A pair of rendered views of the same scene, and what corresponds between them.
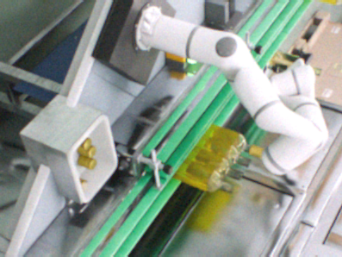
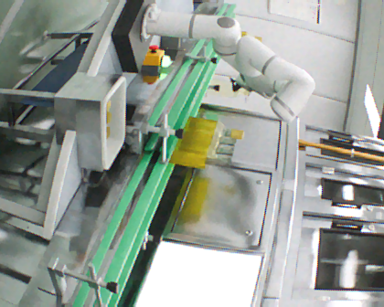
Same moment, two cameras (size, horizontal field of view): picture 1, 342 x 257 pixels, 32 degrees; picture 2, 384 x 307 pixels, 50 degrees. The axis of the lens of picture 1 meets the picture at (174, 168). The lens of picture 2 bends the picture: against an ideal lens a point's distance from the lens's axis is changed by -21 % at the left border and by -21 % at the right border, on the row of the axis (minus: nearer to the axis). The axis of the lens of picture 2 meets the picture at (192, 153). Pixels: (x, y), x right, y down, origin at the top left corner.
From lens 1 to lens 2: 0.76 m
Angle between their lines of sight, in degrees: 25
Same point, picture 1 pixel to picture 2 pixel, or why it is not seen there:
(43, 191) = (70, 155)
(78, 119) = (102, 81)
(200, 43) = (202, 21)
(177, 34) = (180, 18)
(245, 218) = (239, 195)
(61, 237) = (88, 206)
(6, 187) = (13, 194)
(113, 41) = (131, 21)
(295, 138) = (300, 81)
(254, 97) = (261, 52)
